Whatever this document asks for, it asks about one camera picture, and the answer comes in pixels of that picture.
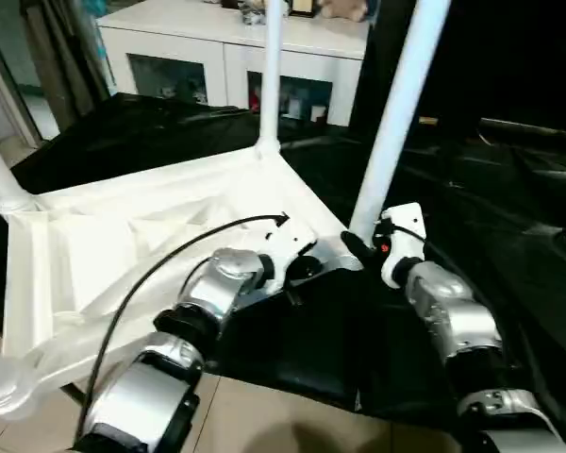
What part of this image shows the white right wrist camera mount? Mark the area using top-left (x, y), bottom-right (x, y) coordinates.
top-left (379, 202), bottom-right (428, 289)

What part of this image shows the grey curtain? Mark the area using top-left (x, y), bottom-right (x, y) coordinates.
top-left (0, 0), bottom-right (117, 143)

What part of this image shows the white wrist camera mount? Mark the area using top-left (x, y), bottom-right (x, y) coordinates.
top-left (379, 202), bottom-right (428, 289)
top-left (258, 214), bottom-right (320, 294)

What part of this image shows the white plastic table top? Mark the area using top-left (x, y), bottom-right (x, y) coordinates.
top-left (0, 143), bottom-right (365, 421)

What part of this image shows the beige plush toy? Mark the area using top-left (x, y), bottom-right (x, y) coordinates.
top-left (320, 0), bottom-right (368, 23)

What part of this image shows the black cabinet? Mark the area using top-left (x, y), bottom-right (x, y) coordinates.
top-left (358, 0), bottom-right (566, 128)

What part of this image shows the black work mat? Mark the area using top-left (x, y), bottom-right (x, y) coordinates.
top-left (0, 92), bottom-right (566, 445)

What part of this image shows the clear glass ornament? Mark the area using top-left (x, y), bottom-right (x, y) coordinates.
top-left (240, 4), bottom-right (268, 25)

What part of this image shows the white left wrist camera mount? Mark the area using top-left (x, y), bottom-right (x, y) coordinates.
top-left (258, 214), bottom-right (320, 294)

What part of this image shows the white glass-door cabinet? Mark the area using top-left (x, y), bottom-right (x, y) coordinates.
top-left (96, 4), bottom-right (374, 127)

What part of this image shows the black metal stand bar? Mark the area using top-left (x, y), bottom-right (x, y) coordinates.
top-left (58, 381), bottom-right (89, 407)

